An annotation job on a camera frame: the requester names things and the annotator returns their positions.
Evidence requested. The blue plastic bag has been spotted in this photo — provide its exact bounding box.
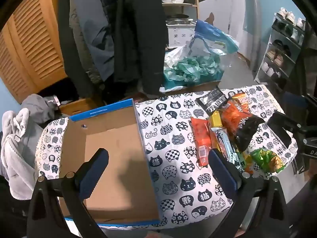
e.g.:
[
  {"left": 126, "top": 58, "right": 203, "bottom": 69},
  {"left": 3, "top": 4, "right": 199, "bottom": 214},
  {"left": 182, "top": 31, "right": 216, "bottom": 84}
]
[{"left": 191, "top": 20, "right": 239, "bottom": 55}]

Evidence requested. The large orange black chips bag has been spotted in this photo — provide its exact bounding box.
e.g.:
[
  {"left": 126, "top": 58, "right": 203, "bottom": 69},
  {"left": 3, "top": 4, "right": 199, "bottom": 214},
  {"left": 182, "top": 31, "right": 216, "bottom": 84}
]
[{"left": 219, "top": 99, "right": 265, "bottom": 153}]

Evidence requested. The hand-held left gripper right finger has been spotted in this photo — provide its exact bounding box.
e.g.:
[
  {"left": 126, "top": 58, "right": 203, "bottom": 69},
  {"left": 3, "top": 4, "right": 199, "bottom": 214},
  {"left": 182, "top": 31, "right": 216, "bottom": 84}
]
[{"left": 208, "top": 149, "right": 299, "bottom": 238}]

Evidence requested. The group of shoes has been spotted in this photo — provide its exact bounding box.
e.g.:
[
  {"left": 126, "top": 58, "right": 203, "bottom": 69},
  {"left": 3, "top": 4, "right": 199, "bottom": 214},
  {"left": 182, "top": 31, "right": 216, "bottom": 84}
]
[{"left": 260, "top": 7, "right": 306, "bottom": 80}]

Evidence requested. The black patterned snack packet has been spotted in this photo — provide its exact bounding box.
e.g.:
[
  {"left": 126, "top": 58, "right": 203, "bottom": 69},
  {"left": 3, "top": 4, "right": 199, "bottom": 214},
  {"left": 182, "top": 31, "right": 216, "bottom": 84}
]
[{"left": 195, "top": 87, "right": 227, "bottom": 113}]

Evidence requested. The black smartphone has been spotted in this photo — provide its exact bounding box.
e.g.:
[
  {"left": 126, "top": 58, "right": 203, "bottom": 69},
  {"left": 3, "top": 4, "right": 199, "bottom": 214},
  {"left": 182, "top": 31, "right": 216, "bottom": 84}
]
[{"left": 267, "top": 111, "right": 299, "bottom": 149}]

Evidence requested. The blue cardboard box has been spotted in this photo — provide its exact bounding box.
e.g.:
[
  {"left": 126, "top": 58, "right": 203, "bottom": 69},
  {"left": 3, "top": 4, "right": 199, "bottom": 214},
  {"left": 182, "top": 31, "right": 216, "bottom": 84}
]
[{"left": 58, "top": 99, "right": 161, "bottom": 227}]

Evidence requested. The dark hanging jacket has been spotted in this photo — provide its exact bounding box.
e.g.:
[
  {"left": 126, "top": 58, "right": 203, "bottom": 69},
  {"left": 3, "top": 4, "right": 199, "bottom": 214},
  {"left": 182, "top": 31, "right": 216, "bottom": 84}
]
[{"left": 57, "top": 0, "right": 95, "bottom": 97}]

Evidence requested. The white fleece garment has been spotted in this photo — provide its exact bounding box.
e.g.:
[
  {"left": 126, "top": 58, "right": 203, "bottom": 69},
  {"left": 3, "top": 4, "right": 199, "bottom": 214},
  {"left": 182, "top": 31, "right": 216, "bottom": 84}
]
[{"left": 0, "top": 109, "right": 40, "bottom": 199}]

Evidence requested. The grey hanging jacket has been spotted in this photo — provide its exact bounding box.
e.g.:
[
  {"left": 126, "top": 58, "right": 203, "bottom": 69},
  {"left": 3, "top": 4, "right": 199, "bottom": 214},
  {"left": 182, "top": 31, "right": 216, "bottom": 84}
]
[{"left": 71, "top": 0, "right": 117, "bottom": 80}]

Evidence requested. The metal pot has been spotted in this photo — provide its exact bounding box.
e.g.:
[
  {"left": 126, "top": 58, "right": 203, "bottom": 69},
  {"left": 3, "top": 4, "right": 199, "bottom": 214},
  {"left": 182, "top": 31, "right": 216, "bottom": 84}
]
[{"left": 165, "top": 13, "right": 191, "bottom": 25}]

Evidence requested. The shoe rack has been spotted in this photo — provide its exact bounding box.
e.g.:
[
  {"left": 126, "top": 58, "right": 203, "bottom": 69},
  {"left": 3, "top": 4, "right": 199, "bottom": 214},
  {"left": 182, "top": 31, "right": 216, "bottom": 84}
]
[{"left": 254, "top": 13, "right": 306, "bottom": 90}]

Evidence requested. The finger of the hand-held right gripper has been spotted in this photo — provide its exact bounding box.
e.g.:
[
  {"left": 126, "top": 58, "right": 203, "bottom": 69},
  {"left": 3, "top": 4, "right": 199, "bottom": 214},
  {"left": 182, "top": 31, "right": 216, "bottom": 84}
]
[
  {"left": 285, "top": 120, "right": 317, "bottom": 139},
  {"left": 282, "top": 92, "right": 317, "bottom": 111}
]

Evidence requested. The black hanging coat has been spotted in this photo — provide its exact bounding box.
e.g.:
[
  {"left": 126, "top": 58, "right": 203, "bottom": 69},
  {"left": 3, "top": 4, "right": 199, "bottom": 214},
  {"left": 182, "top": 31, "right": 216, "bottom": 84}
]
[{"left": 114, "top": 0, "right": 169, "bottom": 95}]

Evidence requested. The green snack packet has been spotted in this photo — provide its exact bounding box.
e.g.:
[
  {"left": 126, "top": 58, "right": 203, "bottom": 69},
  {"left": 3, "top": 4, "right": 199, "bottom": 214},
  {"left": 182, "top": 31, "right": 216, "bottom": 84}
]
[{"left": 250, "top": 147, "right": 285, "bottom": 174}]

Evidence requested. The yellow snack packet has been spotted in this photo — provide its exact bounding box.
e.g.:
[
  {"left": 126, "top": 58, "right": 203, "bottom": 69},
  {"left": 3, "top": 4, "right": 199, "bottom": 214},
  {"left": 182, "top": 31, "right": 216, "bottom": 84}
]
[{"left": 207, "top": 110, "right": 223, "bottom": 129}]

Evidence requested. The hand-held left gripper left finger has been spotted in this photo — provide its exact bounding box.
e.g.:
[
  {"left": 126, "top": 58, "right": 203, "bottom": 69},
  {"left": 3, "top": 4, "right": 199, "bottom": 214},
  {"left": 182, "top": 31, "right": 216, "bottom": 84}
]
[{"left": 26, "top": 148, "right": 109, "bottom": 238}]

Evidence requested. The white patterned box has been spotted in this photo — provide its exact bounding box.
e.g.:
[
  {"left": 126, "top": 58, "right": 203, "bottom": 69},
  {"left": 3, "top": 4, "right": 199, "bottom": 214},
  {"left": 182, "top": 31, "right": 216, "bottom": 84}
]
[{"left": 167, "top": 22, "right": 197, "bottom": 49}]

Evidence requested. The red orange snack packet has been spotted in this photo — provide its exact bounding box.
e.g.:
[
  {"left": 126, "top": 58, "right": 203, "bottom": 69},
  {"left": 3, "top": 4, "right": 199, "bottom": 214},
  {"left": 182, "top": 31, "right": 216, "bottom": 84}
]
[{"left": 190, "top": 117, "right": 213, "bottom": 167}]

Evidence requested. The grey hoodie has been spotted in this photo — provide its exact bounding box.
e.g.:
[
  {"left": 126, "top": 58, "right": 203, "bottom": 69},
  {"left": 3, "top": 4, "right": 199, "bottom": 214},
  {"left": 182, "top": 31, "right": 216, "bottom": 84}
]
[{"left": 21, "top": 94, "right": 61, "bottom": 129}]

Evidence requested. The cat print tablecloth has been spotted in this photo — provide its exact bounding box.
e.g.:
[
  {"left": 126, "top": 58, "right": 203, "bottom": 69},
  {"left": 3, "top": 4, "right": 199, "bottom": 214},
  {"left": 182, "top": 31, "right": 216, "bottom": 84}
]
[{"left": 35, "top": 85, "right": 298, "bottom": 228}]

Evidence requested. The small orange snack packet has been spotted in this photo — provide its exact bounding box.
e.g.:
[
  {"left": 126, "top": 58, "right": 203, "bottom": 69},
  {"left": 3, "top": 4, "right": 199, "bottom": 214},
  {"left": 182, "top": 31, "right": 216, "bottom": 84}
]
[{"left": 229, "top": 92, "right": 253, "bottom": 107}]

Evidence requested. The silver snack packet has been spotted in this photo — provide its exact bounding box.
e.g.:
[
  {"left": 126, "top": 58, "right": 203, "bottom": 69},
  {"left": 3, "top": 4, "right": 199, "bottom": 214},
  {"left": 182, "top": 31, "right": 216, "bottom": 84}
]
[{"left": 210, "top": 127, "right": 244, "bottom": 173}]

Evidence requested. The wooden louvered door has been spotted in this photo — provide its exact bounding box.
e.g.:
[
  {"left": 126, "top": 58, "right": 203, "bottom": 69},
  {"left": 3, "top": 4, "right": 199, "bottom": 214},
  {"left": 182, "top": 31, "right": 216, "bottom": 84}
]
[{"left": 0, "top": 0, "right": 72, "bottom": 105}]

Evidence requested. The pile of green plastic bags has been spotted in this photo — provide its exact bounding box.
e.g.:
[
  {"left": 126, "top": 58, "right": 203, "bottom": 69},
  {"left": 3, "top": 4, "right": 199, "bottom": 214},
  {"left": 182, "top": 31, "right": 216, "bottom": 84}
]
[{"left": 165, "top": 55, "right": 222, "bottom": 82}]

